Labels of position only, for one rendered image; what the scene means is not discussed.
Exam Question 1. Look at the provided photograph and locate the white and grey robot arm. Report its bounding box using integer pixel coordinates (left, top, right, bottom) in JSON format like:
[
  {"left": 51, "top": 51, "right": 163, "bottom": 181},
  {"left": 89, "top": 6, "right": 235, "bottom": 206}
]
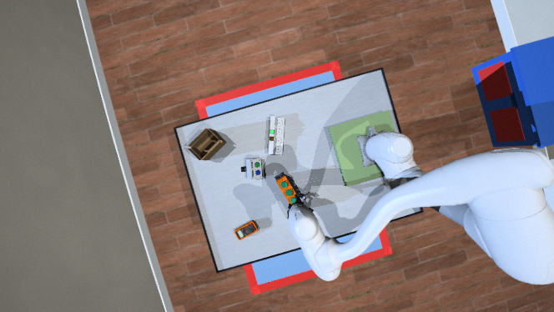
[{"left": 289, "top": 126, "right": 554, "bottom": 284}]

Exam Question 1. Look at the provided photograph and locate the brown cardboard box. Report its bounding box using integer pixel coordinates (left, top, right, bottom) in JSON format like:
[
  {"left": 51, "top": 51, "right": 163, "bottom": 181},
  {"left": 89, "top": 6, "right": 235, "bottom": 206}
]
[{"left": 188, "top": 128, "right": 226, "bottom": 161}]

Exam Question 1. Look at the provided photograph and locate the orange multimeter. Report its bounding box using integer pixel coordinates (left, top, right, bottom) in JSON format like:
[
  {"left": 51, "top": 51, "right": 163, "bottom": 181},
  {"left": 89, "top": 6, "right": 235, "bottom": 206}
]
[{"left": 234, "top": 220, "right": 258, "bottom": 240}]

